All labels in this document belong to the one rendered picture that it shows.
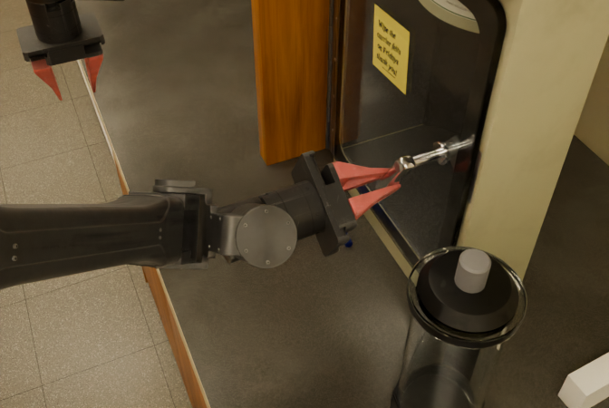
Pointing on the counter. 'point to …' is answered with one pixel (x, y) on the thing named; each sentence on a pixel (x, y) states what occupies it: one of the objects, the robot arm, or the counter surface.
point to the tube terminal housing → (532, 102)
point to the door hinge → (329, 54)
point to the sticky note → (391, 48)
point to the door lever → (412, 164)
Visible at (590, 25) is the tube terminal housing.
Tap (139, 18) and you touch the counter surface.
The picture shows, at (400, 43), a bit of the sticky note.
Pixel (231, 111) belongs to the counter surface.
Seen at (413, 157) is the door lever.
